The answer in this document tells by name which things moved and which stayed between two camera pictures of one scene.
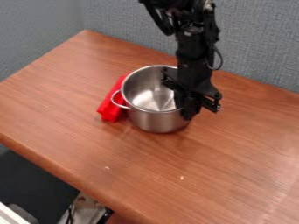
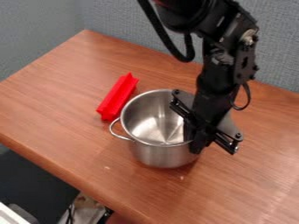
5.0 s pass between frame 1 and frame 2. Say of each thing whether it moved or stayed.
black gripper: moved
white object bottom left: stayed
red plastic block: stayed
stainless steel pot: moved
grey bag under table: stayed
